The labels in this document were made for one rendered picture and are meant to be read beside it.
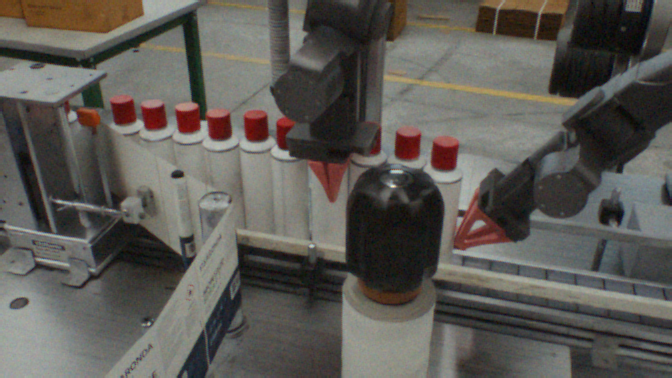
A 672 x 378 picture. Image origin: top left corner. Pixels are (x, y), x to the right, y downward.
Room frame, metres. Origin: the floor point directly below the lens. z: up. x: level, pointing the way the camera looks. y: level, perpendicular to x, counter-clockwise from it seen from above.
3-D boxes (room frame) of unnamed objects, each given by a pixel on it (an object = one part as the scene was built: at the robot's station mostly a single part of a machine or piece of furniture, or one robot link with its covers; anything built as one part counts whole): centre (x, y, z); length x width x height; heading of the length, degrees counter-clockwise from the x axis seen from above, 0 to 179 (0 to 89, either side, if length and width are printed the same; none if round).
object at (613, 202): (0.70, -0.39, 0.91); 0.07 x 0.03 x 0.16; 164
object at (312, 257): (0.65, 0.02, 0.89); 0.03 x 0.03 x 0.12; 74
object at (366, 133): (0.67, -0.01, 1.12); 0.10 x 0.07 x 0.07; 74
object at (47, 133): (0.75, 0.37, 1.01); 0.14 x 0.13 x 0.26; 74
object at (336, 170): (0.67, 0.01, 1.05); 0.07 x 0.07 x 0.09; 74
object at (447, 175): (0.69, -0.15, 0.98); 0.05 x 0.05 x 0.20
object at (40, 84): (0.74, 0.37, 1.14); 0.14 x 0.11 x 0.01; 74
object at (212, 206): (0.57, 0.13, 0.97); 0.05 x 0.05 x 0.19
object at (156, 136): (0.81, 0.25, 0.98); 0.05 x 0.05 x 0.20
